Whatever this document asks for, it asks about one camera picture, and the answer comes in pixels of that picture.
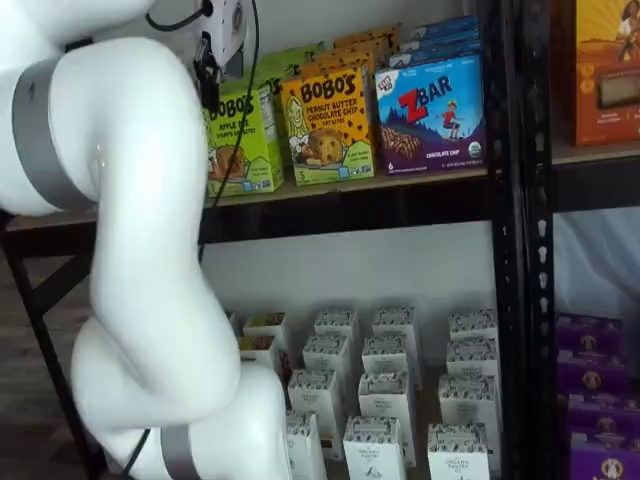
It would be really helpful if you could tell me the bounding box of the purple snack box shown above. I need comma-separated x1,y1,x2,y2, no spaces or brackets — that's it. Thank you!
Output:
555,312,625,352
566,391,640,442
555,348,630,397
568,433,640,480

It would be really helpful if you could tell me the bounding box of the blue purple ZBar box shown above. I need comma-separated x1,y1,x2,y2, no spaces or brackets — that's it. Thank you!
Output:
387,41,485,70
398,13,481,52
373,52,488,177

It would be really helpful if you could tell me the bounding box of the white patterned pantry box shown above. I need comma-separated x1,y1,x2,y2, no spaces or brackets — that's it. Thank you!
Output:
447,307,499,347
360,334,410,382
371,304,417,347
426,422,490,480
301,332,351,382
283,411,327,480
286,367,338,427
445,338,500,382
437,373,497,432
312,306,360,347
357,371,412,427
342,414,405,480

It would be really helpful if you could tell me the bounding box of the yellow Bobo's peanut butter box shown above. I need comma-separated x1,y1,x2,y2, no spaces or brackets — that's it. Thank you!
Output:
298,48,377,85
331,23,402,60
279,72,376,187

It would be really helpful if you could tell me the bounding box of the particle board shelf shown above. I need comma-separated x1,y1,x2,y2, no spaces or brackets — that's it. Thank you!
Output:
0,167,490,235
551,136,640,167

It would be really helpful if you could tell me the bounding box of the translucent plastic sheet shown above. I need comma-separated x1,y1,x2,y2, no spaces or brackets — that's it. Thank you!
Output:
552,208,640,317

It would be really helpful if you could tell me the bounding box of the orange snack box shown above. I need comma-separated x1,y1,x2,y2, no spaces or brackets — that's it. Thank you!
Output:
568,0,640,148

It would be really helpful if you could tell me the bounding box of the green Bobo's apple pie box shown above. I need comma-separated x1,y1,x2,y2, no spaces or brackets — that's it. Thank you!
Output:
256,41,327,77
200,86,286,198
234,62,304,167

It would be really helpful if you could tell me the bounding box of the yellow label granola box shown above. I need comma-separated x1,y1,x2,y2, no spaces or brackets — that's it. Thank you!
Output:
242,311,290,352
237,333,280,375

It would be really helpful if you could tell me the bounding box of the black cable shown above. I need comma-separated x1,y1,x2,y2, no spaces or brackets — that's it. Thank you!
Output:
118,426,152,477
145,0,262,209

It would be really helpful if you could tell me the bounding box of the black metal shelving unit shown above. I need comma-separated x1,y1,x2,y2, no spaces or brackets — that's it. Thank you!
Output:
522,0,640,480
0,0,527,480

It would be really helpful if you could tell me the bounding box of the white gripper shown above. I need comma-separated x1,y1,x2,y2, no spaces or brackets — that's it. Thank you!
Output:
192,0,247,108

